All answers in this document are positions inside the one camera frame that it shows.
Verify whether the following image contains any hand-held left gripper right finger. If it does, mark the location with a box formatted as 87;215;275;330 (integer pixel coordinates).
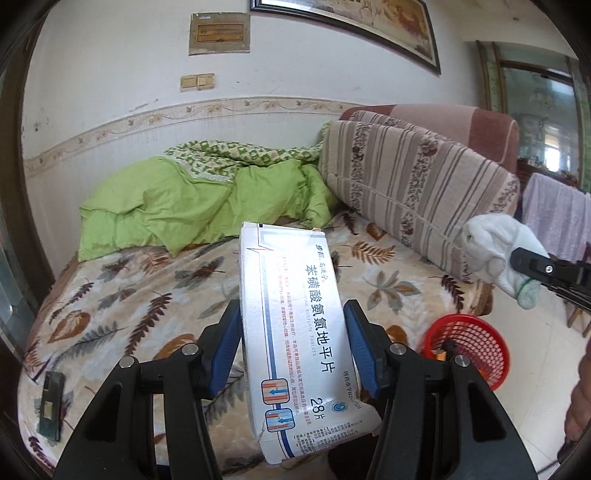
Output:
342;299;539;480

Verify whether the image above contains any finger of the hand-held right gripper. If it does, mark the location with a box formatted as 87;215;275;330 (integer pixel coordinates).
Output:
510;247;591;315

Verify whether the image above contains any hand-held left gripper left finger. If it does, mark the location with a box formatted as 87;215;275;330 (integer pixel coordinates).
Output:
54;300;243;480

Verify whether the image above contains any white medicine box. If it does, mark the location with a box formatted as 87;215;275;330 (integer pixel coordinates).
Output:
239;222;383;466

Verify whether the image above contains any white sock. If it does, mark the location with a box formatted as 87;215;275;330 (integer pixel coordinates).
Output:
462;213;550;311

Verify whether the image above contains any red plastic basket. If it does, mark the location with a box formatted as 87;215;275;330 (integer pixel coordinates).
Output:
422;314;511;391

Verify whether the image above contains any person's right forearm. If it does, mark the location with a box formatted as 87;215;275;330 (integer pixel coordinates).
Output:
564;342;591;444

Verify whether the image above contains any purple cloth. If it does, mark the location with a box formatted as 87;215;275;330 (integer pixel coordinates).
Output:
521;172;591;264

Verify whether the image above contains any leaf print blanket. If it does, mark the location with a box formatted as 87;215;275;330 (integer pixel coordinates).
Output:
17;210;492;476

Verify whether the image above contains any glass door cabinet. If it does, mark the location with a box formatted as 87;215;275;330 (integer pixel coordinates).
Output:
475;41;591;195

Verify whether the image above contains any striped sofa cushion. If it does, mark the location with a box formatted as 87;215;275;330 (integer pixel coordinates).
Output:
318;121;520;282

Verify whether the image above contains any green quilt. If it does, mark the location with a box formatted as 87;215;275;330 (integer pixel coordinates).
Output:
78;141;340;261

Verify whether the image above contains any pink sofa backrest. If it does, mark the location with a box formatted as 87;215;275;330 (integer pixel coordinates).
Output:
339;104;520;176

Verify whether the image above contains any black phone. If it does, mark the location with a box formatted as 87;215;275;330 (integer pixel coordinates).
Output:
38;370;65;440

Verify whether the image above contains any stained glass door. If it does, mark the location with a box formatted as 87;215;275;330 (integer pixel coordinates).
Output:
0;222;40;365

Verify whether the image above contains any beige wall switch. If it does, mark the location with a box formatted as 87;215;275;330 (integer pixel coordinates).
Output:
180;73;216;92

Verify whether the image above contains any framed wall painting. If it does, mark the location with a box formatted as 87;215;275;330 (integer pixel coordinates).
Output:
249;0;441;75

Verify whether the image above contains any beige wall panel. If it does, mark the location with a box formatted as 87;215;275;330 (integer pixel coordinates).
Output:
188;13;252;56

